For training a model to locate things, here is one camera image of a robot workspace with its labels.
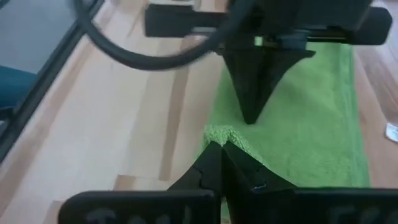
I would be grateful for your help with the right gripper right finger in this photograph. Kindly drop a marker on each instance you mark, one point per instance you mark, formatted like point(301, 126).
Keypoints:
point(248, 186)

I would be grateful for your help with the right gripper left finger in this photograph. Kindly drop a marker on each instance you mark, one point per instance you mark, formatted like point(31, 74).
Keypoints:
point(199, 186)

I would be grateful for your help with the orange microfiber towel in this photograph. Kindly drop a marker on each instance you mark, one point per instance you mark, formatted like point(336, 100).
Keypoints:
point(392, 132)

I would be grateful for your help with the person's leg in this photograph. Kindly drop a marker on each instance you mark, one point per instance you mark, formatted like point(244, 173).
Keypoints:
point(15, 87)

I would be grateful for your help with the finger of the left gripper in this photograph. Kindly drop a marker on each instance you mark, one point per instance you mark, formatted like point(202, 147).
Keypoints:
point(270, 71)
point(245, 81)

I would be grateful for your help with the black aluminium table frame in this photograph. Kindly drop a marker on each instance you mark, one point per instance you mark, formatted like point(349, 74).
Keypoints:
point(46, 84)

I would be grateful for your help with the green microfiber towel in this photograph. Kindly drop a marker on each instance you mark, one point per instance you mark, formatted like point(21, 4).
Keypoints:
point(311, 124)

